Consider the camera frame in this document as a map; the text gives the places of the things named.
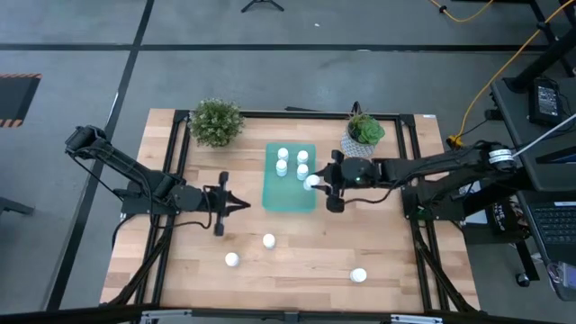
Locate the black caster wheel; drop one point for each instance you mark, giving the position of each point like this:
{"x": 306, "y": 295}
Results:
{"x": 523, "y": 280}

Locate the succulent in white patterned pot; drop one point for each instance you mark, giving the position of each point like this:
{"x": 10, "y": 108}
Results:
{"x": 362, "y": 135}

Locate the black power adapter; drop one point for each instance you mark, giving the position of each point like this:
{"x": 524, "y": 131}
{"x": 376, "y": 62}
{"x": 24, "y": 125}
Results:
{"x": 545, "y": 101}

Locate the black furniture leg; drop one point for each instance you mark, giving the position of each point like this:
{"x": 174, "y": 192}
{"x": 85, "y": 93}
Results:
{"x": 13, "y": 207}

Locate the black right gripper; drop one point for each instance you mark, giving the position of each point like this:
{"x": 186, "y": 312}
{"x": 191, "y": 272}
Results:
{"x": 357, "y": 173}

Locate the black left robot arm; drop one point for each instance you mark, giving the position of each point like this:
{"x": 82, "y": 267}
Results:
{"x": 126, "y": 163}

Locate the white plastic pill bottle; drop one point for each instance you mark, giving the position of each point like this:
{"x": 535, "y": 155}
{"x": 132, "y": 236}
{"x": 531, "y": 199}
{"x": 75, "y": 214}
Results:
{"x": 282, "y": 154}
{"x": 302, "y": 156}
{"x": 232, "y": 259}
{"x": 302, "y": 171}
{"x": 281, "y": 167}
{"x": 358, "y": 275}
{"x": 269, "y": 240}
{"x": 311, "y": 182}

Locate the bushy green potted plant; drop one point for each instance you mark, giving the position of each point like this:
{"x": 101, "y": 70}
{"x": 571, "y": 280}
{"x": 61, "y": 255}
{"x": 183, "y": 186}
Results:
{"x": 216, "y": 122}

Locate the black diagonal stand leg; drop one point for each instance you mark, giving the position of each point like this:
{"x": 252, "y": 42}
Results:
{"x": 540, "y": 63}

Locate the silver bracket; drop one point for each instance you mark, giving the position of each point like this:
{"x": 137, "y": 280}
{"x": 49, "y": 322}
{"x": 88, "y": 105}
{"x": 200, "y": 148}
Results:
{"x": 166, "y": 315}
{"x": 416, "y": 319}

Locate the dark laptop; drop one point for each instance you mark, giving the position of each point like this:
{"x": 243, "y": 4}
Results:
{"x": 555, "y": 225}

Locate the black tripod legs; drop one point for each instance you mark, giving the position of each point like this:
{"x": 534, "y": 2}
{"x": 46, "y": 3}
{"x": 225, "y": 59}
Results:
{"x": 263, "y": 2}

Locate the black desk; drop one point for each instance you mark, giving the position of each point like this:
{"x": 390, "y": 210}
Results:
{"x": 508, "y": 112}

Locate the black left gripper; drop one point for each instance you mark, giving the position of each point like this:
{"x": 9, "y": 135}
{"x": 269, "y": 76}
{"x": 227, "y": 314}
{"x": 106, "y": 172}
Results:
{"x": 216, "y": 200}

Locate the black aluminium table frame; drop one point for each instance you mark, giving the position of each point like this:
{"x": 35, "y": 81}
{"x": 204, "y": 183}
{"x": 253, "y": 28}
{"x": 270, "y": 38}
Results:
{"x": 315, "y": 115}

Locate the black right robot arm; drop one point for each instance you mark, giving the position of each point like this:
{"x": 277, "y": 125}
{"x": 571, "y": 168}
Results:
{"x": 427, "y": 168}

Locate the black mat with orange stripes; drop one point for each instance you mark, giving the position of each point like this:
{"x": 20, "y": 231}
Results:
{"x": 15, "y": 96}

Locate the clear plastic container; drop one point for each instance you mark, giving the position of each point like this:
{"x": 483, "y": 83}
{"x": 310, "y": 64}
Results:
{"x": 562, "y": 279}

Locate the black bag with white print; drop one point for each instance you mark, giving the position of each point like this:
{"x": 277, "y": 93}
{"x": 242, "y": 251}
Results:
{"x": 500, "y": 215}

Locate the black beam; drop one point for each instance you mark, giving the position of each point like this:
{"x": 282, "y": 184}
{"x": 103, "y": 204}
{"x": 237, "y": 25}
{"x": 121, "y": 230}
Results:
{"x": 67, "y": 315}

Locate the teal translucent plastic basket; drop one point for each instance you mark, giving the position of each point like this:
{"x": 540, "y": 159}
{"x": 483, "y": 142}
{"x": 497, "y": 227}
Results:
{"x": 288, "y": 198}

